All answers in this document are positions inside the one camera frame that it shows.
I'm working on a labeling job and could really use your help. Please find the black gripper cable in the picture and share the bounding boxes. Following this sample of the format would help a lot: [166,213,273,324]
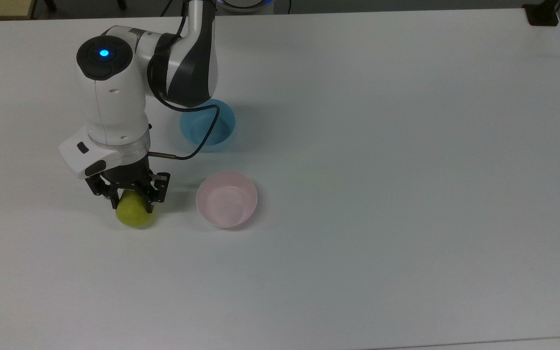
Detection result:
[147,46,221,161]

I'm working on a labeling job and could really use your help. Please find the green pear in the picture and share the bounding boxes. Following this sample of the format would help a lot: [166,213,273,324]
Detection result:
[116,190,156,228]

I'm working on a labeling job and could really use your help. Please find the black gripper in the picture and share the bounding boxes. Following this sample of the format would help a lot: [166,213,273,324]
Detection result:
[85,162,171,214]

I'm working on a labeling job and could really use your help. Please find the black table clamp base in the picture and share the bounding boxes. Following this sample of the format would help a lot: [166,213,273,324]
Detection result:
[523,0,560,27]

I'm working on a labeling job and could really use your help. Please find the pink plastic bowl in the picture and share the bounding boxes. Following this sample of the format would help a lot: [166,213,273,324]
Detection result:
[195,170,259,230]

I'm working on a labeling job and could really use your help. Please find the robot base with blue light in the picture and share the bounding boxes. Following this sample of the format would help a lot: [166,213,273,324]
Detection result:
[216,0,276,13]

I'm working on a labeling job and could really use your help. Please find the blue plastic bowl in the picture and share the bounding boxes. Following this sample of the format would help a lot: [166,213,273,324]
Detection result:
[179,98,237,153]

